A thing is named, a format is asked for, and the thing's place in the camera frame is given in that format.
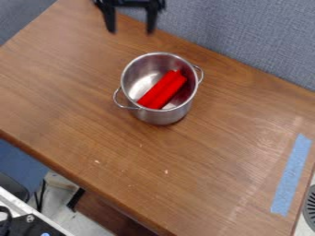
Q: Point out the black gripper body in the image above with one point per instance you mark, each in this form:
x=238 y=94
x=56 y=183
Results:
x=131 y=3

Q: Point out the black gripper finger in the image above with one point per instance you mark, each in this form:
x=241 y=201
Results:
x=153 y=9
x=109 y=15

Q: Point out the metal pot with handles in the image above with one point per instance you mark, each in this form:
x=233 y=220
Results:
x=141 y=75

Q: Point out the red block object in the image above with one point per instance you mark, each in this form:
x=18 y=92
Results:
x=162 y=92

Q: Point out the grey round object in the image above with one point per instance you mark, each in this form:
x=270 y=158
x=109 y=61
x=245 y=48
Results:
x=309 y=207

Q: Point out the black chair base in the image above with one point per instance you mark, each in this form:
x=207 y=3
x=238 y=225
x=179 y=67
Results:
x=14 y=187

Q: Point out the black table leg foot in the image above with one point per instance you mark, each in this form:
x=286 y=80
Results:
x=75 y=199

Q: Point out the blue tape strip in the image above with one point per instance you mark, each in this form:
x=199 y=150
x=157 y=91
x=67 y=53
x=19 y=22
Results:
x=289 y=182

